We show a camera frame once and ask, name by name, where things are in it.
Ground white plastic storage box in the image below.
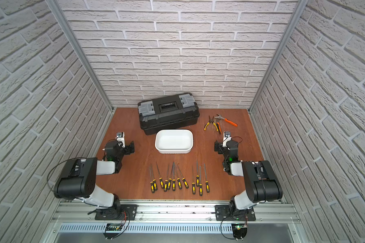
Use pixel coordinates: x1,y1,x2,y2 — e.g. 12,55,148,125
155,129,194,154

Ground right control circuit board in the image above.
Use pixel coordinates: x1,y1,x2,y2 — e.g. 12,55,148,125
231,224,248,240

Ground black plastic toolbox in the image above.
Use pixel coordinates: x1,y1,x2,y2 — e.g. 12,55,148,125
137,93,200,135

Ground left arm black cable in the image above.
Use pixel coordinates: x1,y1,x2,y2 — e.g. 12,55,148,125
46,157,87,195

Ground yellow handled pliers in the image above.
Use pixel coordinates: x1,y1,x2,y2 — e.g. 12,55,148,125
203,115,220,132

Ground left control circuit board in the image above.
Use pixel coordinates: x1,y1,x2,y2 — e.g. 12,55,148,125
103,223,125,240

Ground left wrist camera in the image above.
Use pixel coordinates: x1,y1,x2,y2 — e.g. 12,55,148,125
115,132,125,148

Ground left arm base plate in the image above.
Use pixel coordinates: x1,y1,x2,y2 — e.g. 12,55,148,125
95,205,138,221

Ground control circuit board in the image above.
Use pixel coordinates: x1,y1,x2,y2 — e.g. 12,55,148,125
103,223,125,240
231,224,248,240

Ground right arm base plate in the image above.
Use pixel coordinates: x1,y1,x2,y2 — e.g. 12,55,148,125
215,205,256,222

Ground orange handled pliers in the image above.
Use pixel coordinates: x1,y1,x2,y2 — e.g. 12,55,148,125
215,114,238,127

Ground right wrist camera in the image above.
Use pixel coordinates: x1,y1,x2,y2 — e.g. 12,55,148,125
222,131,232,147

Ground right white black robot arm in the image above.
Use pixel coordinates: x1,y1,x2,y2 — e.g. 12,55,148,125
214,140,283,216

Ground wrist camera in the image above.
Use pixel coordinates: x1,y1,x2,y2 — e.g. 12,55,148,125
115,132,125,148
222,131,232,147

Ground aluminium front rail frame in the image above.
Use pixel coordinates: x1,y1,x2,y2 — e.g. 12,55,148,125
51,199,301,224

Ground file tool eleventh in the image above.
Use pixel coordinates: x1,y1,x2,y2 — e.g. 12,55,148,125
199,166,203,196

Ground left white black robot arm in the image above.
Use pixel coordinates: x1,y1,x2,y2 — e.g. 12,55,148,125
53,139,135,210

